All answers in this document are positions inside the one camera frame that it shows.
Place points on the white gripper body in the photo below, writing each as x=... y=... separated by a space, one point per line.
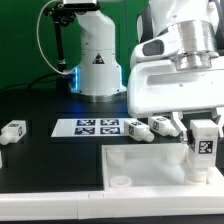
x=156 y=87

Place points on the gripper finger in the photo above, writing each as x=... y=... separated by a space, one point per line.
x=218 y=116
x=176 y=120

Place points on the white square table top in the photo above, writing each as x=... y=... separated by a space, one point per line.
x=145 y=165

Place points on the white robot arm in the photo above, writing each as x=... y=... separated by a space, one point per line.
x=176 y=68

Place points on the white L-shaped obstacle fence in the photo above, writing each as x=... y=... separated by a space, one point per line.
x=120 y=202

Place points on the white sheet with tags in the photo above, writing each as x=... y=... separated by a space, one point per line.
x=89 y=127

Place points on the white part at left edge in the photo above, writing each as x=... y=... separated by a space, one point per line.
x=0 y=160

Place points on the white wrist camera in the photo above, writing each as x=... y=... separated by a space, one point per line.
x=153 y=50

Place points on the black camera stand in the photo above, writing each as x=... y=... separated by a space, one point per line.
x=63 y=13

